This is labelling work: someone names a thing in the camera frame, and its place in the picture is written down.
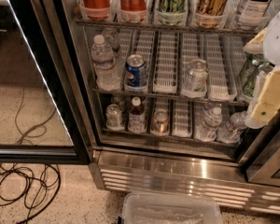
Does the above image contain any clear plastic storage bin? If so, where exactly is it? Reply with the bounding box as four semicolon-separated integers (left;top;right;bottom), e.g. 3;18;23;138
120;192;223;224

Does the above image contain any stainless steel fridge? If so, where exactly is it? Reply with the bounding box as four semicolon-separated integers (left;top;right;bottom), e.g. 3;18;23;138
23;0;280;217

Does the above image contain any black cable on floor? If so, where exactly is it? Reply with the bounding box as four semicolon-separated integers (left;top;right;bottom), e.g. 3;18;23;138
0;162;62;224

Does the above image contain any glass fridge door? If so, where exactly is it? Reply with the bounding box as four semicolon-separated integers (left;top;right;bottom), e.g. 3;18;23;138
0;0;91;164

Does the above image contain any white labelled bottle top shelf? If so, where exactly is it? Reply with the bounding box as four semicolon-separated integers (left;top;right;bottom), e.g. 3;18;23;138
232;0;272;31

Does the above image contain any white silver soda can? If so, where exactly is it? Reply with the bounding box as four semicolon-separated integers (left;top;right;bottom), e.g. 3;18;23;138
184;59;208;98

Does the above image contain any clear water bottle bottom right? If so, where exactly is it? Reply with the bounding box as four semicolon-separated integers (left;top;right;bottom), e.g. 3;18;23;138
217;111;247;144

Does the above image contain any bronze can bottom shelf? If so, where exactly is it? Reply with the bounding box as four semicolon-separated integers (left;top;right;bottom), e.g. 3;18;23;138
152;109;169;134

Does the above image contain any green tall can top shelf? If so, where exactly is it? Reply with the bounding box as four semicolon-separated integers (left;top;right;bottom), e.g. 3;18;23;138
158;0;186;25

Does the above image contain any clear water bottle bottom shelf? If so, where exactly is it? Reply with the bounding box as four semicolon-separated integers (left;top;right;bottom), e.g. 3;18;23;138
195;106;223;142

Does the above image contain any blue Pepsi can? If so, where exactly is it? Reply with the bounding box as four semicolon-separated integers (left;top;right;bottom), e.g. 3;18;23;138
126;54;147;88

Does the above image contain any clear water bottle shelf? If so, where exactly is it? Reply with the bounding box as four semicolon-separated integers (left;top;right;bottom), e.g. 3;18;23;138
195;106;223;142
91;35;119;91

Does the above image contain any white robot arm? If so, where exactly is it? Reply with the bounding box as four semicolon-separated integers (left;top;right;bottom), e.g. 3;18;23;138
244;10;280;129

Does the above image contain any orange soda bottle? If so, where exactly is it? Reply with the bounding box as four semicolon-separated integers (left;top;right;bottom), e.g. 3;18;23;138
120;0;147;23

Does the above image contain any green can rear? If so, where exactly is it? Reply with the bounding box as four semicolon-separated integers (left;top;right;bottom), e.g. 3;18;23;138
239;54;264;86

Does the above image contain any clear water bottle middle shelf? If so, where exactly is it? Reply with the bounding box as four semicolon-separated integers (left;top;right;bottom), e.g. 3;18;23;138
91;35;119;91

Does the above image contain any rear water bottle middle shelf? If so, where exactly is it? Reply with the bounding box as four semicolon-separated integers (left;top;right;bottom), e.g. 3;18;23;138
102;28;120;56

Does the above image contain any red Coca-Cola bottle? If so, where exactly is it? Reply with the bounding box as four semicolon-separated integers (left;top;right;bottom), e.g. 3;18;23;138
83;0;110;21

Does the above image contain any dark drink bottle white cap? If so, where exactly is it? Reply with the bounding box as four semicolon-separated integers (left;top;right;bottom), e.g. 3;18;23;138
128;96;146;133

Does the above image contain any green can front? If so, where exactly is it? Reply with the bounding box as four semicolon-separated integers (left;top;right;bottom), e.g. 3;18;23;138
242;63;273;103

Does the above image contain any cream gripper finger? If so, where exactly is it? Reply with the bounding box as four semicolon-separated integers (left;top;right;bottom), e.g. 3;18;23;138
251;66;280;123
244;28;267;54

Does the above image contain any silver can bottom left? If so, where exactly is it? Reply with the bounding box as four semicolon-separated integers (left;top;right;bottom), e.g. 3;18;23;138
106;105;123;128

